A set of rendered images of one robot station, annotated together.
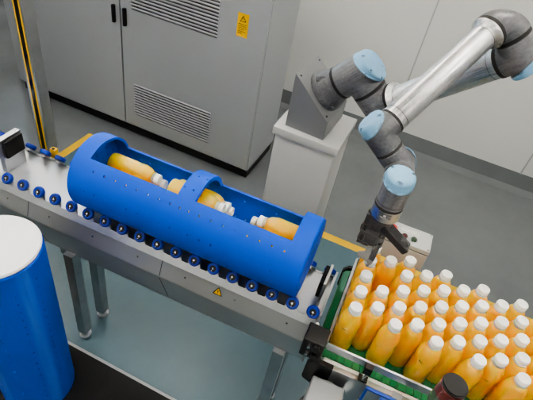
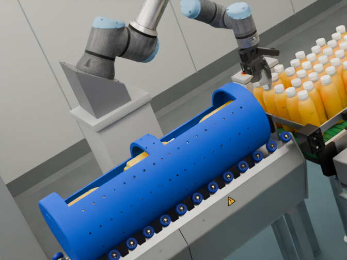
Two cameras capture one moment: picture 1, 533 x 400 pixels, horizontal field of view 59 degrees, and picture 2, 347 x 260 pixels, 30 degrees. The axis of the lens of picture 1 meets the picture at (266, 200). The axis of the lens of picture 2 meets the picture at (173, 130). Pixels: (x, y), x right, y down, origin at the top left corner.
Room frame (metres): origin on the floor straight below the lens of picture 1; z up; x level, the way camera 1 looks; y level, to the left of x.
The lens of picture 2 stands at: (-0.57, 1.44, 2.25)
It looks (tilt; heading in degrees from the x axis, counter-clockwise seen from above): 26 degrees down; 323
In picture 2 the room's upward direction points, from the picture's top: 23 degrees counter-clockwise
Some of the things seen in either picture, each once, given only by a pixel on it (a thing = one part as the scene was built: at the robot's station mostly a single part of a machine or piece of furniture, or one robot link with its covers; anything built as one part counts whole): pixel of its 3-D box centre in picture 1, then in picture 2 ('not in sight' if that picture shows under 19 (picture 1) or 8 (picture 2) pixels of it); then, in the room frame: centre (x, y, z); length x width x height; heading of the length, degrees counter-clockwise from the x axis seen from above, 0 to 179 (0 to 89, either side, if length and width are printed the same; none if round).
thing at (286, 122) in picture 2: (343, 298); (283, 120); (1.05, -0.33, 0.96); 0.40 x 0.01 x 0.03; 165
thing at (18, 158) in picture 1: (13, 151); not in sight; (1.41, 1.03, 1.00); 0.10 x 0.04 x 0.15; 165
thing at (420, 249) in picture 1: (400, 242); (257, 77); (1.29, -0.53, 1.05); 0.20 x 0.10 x 0.10; 75
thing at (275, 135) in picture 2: (323, 285); (266, 126); (1.07, -0.25, 0.99); 0.10 x 0.02 x 0.12; 165
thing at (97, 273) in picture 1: (97, 276); not in sight; (1.41, 0.74, 0.31); 0.06 x 0.06 x 0.63; 75
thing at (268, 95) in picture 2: (362, 279); (274, 105); (1.12, -0.39, 1.00); 0.07 x 0.07 x 0.19
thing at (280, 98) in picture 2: (358, 294); (285, 109); (1.05, -0.37, 0.99); 0.07 x 0.07 x 0.19
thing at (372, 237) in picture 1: (375, 228); (252, 58); (1.13, -0.36, 1.24); 0.09 x 0.08 x 0.12; 75
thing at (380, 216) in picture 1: (385, 211); (248, 39); (1.13, -0.37, 1.32); 0.10 x 0.09 x 0.05; 165
